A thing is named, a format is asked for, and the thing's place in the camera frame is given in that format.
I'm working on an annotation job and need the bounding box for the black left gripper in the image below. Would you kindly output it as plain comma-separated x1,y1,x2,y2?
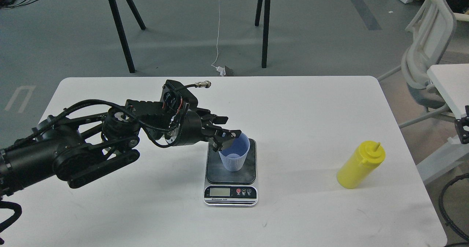
166,108,242,152

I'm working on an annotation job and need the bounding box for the yellow squeeze bottle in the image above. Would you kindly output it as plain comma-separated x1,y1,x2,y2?
336,140,386,189

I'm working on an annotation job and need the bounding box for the blue plastic cup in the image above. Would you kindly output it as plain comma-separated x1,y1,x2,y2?
218,133,251,172

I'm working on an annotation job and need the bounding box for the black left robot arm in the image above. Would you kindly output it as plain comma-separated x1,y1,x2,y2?
0,80,241,197

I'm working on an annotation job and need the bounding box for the white office chair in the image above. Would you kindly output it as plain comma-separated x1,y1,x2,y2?
377,0,456,128

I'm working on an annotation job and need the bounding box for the white power adapter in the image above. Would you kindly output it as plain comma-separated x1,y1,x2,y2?
215,66,235,77

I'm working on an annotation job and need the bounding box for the black digital kitchen scale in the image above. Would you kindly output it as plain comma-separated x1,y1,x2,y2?
204,139,259,207

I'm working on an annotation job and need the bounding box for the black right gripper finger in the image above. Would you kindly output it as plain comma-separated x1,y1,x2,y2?
455,105,469,144

